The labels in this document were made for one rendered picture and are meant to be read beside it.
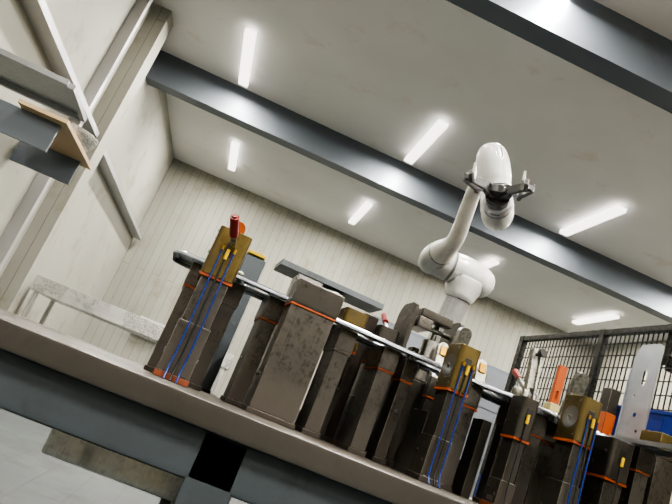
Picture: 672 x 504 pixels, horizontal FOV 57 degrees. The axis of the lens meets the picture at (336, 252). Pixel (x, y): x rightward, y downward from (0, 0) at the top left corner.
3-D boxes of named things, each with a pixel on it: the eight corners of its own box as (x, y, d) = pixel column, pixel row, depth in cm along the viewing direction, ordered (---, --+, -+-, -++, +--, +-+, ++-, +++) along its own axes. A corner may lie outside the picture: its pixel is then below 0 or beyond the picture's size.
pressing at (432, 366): (173, 247, 148) (176, 241, 149) (171, 262, 169) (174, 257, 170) (634, 451, 173) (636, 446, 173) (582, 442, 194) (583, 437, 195)
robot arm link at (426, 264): (434, 232, 246) (463, 247, 248) (418, 245, 263) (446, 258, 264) (423, 260, 242) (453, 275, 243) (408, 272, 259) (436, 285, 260)
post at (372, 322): (318, 437, 180) (365, 312, 191) (313, 436, 185) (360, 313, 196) (333, 444, 181) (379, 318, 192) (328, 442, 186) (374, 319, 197)
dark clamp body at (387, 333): (335, 446, 178) (380, 323, 188) (325, 441, 189) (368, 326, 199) (357, 455, 179) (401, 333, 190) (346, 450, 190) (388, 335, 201)
